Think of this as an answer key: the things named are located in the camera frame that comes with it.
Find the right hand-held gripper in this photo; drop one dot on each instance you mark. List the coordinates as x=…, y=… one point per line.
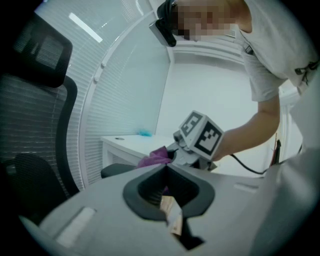
x=200, y=135

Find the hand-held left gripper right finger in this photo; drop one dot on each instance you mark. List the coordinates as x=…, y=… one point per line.
x=237, y=212

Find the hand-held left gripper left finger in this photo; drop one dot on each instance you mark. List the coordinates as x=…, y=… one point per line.
x=100, y=225

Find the purple cloth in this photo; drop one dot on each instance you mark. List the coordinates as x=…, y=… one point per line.
x=157, y=157

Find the person's right forearm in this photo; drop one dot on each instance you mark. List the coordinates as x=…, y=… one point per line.
x=245, y=135

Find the teal fluffy cloth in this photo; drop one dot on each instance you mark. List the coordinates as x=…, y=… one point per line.
x=144, y=132

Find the white square table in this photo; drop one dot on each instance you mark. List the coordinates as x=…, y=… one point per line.
x=130, y=145

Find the white window blinds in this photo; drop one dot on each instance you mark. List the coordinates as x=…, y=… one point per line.
x=125, y=87

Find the small black clip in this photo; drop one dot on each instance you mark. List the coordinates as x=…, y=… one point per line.
x=248, y=49

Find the black mesh office chair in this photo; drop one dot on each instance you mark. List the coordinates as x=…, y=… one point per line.
x=30, y=112

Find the person's grey t-shirt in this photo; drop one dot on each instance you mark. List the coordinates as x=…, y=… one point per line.
x=275, y=37

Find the black head-mounted camera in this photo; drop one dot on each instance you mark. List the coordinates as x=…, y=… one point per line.
x=162, y=30

